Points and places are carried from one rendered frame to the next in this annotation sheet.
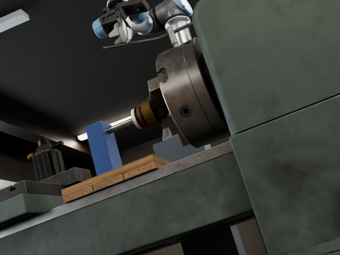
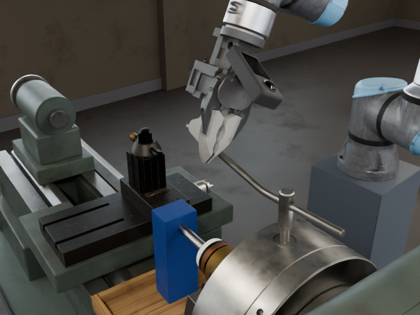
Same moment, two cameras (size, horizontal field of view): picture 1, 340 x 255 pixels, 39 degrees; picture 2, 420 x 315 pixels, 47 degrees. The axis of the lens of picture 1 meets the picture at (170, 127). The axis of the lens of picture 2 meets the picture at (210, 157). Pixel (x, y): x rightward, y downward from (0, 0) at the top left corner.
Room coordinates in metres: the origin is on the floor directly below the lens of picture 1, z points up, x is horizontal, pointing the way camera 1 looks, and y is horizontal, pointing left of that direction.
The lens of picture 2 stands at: (0.86, -0.36, 1.68)
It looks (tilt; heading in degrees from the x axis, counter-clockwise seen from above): 27 degrees down; 37
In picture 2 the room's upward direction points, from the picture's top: straight up
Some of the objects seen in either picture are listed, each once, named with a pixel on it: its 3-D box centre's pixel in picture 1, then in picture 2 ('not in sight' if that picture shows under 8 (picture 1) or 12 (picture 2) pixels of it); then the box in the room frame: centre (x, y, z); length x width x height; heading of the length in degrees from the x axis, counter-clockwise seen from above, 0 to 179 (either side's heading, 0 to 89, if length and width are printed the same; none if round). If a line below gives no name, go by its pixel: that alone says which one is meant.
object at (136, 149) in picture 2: (45, 150); (145, 145); (1.67, 0.46, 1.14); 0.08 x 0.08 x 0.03
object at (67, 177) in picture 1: (59, 184); (153, 195); (1.66, 0.43, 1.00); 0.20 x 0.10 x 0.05; 72
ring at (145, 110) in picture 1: (152, 112); (228, 269); (1.45, 0.04, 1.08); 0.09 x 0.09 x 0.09; 72
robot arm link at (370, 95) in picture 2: not in sight; (379, 106); (1.97, -0.03, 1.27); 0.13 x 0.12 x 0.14; 63
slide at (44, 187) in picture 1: (45, 199); (129, 214); (1.61, 0.48, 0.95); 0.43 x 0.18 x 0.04; 162
